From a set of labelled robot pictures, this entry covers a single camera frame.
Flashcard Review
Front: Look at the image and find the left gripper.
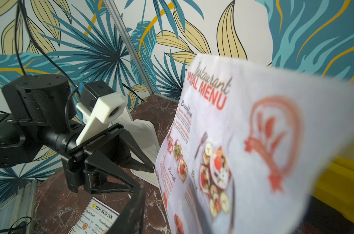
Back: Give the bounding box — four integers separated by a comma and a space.
62, 124, 155, 195

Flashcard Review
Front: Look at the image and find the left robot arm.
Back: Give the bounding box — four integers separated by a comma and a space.
0, 74, 155, 195

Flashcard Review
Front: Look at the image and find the white menu rack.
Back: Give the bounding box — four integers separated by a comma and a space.
112, 107, 160, 187

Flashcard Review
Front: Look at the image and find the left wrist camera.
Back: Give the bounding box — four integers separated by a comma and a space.
76, 81, 127, 145

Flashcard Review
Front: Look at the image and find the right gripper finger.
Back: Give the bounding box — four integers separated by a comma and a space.
107, 186, 145, 234

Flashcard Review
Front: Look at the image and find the restaurant special menu sheet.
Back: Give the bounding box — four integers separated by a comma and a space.
156, 54, 354, 234

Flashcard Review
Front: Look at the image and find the yellow black toolbox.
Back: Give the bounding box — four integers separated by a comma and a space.
313, 158, 354, 223

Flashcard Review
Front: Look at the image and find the aluminium front rail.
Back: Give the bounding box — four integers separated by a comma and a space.
0, 179, 40, 234

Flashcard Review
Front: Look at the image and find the yellow header menu sheet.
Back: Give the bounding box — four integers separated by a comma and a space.
69, 197, 119, 234

